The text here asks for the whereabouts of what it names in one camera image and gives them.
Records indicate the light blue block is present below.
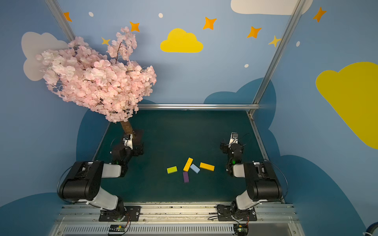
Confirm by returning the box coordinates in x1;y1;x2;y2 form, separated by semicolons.
190;164;200;174

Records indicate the lime green block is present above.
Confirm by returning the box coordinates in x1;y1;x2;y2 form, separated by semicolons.
166;166;178;174

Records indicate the purple block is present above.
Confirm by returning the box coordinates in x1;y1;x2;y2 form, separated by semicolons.
183;172;190;183

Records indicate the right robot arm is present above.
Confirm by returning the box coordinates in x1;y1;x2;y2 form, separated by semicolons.
217;140;283;221

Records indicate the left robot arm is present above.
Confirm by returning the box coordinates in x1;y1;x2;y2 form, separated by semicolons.
57;138;144;222

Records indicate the orange yellow long block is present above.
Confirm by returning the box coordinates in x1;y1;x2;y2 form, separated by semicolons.
200;162;215;172

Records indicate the pink blossom artificial tree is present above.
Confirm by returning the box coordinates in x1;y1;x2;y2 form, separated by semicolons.
35;27;157;135

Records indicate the left circuit board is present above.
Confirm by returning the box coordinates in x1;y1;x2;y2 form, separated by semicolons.
108;225;127;235

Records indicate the circuit board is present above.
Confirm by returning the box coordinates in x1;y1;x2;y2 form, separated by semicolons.
233;224;249;236
108;225;127;235

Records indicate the right circuit board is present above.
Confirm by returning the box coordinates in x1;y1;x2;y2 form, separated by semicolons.
233;224;249;236

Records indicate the dark tree base plate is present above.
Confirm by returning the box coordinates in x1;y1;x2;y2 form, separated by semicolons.
132;130;144;143

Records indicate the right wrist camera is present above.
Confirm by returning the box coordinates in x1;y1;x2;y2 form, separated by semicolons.
228;132;239;146

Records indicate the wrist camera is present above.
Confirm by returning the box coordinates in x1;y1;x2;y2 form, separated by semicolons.
122;134;133;149
228;132;239;146

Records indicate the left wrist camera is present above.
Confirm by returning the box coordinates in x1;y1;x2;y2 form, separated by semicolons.
122;134;133;149

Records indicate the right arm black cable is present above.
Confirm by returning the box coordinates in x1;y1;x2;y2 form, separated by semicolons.
264;159;289;201

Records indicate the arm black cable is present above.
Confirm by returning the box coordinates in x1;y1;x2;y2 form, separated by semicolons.
57;166;74;204
264;159;289;201

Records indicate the horizontal back frame bar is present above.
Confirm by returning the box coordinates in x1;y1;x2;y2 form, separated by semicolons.
138;104;259;111

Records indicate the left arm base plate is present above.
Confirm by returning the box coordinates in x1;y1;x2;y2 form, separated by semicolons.
98;206;141;222

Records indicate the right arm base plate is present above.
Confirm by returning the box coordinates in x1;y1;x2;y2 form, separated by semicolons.
216;205;258;222

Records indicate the aluminium front rail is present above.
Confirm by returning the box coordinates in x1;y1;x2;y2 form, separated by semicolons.
50;202;305;236

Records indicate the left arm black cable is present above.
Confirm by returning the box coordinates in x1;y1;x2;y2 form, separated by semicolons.
57;166;74;204

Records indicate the left frame post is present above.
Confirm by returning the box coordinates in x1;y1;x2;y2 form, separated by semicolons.
45;0;76;42

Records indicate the frame post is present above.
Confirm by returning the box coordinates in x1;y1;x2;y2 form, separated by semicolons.
45;0;76;42
248;0;306;118

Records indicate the right frame post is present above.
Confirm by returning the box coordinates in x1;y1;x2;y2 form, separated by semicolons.
248;0;306;118

